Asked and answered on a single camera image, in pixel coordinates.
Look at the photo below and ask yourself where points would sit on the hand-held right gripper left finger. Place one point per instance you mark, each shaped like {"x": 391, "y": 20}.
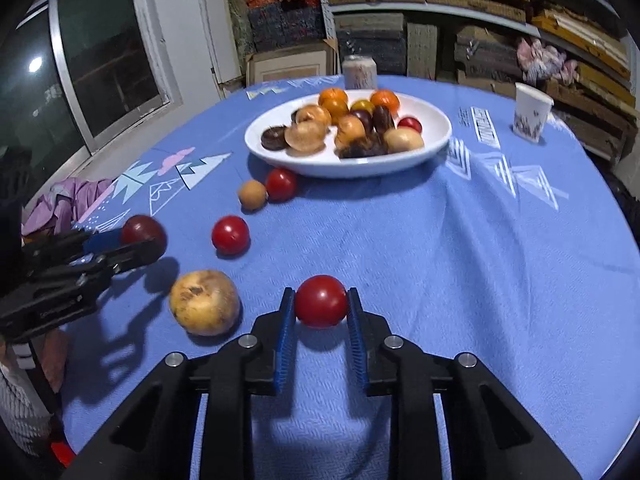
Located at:
{"x": 286, "y": 345}

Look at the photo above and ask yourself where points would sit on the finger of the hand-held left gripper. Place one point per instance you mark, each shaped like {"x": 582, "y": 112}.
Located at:
{"x": 135, "y": 256}
{"x": 102, "y": 244}

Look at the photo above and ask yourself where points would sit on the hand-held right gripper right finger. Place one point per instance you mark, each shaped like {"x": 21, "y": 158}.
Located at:
{"x": 356, "y": 345}

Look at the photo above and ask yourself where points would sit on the dark red plum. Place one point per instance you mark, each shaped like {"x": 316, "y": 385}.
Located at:
{"x": 145, "y": 227}
{"x": 365, "y": 120}

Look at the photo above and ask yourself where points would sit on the white plate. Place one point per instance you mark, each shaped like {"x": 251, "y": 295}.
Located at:
{"x": 320, "y": 165}

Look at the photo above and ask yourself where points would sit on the dark brown water chestnut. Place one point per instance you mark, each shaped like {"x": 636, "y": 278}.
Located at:
{"x": 362, "y": 150}
{"x": 272, "y": 139}
{"x": 382, "y": 120}

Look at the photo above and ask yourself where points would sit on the large orange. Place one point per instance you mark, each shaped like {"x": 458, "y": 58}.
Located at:
{"x": 333, "y": 95}
{"x": 385, "y": 99}

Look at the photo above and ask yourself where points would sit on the purple cloth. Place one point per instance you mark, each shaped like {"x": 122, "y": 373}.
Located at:
{"x": 65, "y": 200}

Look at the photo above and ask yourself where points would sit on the large tan round fruit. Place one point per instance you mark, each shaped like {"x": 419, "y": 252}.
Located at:
{"x": 205, "y": 302}

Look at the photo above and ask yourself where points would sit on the blue printed tablecloth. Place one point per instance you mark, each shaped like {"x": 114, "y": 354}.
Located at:
{"x": 450, "y": 260}

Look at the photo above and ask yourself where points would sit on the small orange-tan fruit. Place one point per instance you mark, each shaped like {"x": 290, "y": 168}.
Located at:
{"x": 252, "y": 195}

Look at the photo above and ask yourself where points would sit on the dark sliding window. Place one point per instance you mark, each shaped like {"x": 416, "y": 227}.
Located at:
{"x": 105, "y": 45}

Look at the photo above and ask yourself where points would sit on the red object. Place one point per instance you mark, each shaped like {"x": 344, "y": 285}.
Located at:
{"x": 62, "y": 454}

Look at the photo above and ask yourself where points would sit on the orange-brown fruit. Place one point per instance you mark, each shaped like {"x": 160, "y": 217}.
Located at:
{"x": 350, "y": 130}

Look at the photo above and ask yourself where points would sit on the small red cherry tomato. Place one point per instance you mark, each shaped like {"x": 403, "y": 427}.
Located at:
{"x": 410, "y": 124}

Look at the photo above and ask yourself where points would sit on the white leaning board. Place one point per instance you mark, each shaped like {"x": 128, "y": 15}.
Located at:
{"x": 207, "y": 35}

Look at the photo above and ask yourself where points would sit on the small orange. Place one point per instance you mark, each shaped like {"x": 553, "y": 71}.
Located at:
{"x": 337, "y": 109}

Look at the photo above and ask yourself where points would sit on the yellow and dark fruit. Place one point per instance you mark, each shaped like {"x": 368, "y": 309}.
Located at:
{"x": 362, "y": 105}

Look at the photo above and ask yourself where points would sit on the cardboard box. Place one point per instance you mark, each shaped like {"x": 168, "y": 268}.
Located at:
{"x": 290, "y": 65}

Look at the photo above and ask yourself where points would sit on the white beverage can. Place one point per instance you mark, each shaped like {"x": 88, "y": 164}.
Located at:
{"x": 359, "y": 72}

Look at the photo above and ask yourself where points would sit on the pile of patterned boxes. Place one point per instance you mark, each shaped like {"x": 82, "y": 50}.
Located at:
{"x": 280, "y": 20}

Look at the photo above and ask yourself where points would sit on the white paper cup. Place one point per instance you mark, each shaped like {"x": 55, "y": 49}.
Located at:
{"x": 531, "y": 112}

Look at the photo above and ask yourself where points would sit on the white metal shelf rack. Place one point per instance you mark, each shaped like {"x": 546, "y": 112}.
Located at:
{"x": 370, "y": 8}

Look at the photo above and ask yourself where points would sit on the pink crumpled cloth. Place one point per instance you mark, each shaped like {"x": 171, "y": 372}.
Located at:
{"x": 545, "y": 60}

